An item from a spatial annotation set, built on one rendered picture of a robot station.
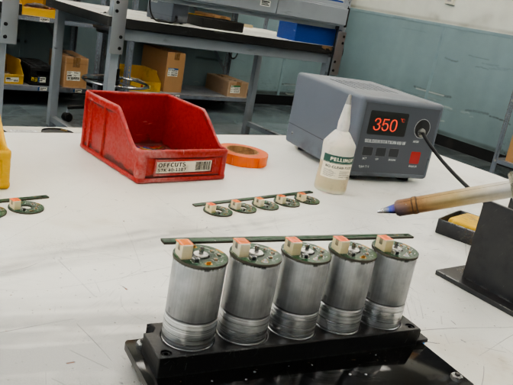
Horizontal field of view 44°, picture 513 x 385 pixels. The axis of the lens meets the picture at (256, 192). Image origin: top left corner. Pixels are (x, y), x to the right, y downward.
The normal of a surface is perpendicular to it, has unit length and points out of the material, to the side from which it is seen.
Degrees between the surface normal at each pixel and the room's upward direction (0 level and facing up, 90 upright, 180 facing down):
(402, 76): 90
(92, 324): 0
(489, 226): 90
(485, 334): 0
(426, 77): 90
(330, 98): 90
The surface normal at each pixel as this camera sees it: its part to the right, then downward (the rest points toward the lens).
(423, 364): 0.18, -0.94
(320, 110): -0.89, -0.03
